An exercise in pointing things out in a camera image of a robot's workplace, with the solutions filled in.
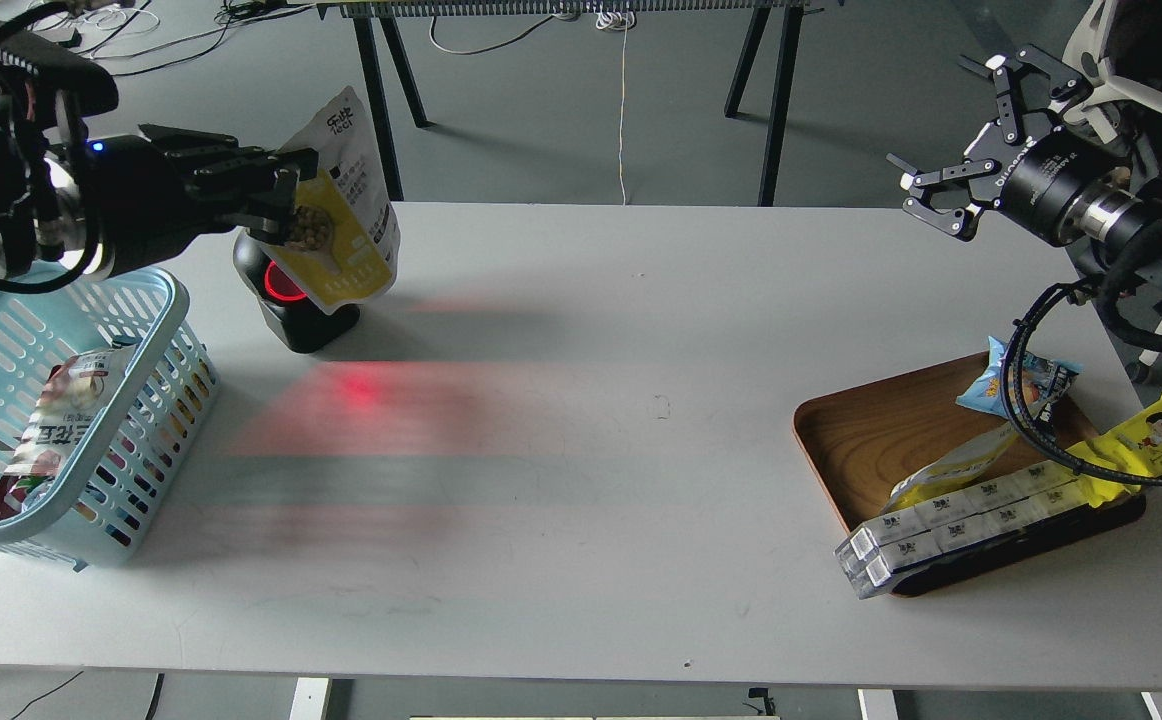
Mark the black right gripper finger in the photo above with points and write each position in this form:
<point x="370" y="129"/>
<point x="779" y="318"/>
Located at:
<point x="944" y="198"/>
<point x="1032" y="90"/>

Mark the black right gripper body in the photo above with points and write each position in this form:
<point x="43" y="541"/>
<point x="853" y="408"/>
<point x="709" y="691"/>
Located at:
<point x="1056" y="186"/>

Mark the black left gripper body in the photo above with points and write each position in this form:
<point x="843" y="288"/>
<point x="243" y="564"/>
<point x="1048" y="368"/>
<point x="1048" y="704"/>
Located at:
<point x="144" y="211"/>

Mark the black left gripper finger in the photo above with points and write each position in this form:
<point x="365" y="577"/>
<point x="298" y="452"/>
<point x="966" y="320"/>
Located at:
<point x="211" y="159"/>
<point x="262" y="201"/>

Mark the yellow nut snack pouch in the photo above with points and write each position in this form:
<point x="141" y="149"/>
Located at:
<point x="345" y="246"/>

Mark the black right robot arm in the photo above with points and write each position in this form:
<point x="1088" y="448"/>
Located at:
<point x="1119" y="266"/>

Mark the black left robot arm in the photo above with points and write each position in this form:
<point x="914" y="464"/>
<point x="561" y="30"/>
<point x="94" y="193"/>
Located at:
<point x="46" y="94"/>

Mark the red white snack bag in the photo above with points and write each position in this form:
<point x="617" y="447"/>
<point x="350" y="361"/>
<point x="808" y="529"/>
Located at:
<point x="70" y="401"/>

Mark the light blue plastic basket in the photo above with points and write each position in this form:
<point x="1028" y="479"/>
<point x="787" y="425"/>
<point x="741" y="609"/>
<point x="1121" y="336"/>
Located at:
<point x="103" y="503"/>

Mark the yellow cartoon snack bag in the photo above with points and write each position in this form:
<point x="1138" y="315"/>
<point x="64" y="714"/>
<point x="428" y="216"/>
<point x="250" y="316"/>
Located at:
<point x="1133" y="446"/>

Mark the white boxed snack pack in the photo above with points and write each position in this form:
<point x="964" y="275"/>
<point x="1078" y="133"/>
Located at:
<point x="940" y="540"/>

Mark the white office chair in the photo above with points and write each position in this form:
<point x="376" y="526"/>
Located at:
<point x="1117" y="48"/>

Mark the black barcode scanner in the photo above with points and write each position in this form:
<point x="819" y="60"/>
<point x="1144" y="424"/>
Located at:
<point x="287" y="310"/>

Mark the brown wooden tray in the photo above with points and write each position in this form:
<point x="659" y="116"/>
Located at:
<point x="862" y="441"/>

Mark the yellow white flat pouch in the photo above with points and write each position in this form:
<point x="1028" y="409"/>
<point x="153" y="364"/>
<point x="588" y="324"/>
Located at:
<point x="953" y="471"/>

